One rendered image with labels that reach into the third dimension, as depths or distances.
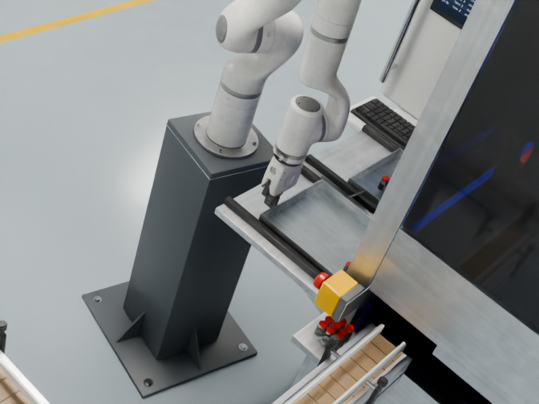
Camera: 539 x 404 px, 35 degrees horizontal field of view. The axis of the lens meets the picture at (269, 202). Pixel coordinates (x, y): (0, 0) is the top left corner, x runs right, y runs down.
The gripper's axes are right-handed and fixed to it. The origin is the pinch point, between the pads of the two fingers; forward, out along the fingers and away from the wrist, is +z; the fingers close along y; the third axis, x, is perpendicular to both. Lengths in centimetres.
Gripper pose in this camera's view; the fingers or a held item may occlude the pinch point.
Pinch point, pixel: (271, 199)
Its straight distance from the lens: 222.1
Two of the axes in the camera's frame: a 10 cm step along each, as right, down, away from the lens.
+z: -2.7, 7.1, 6.5
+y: 6.5, -3.6, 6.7
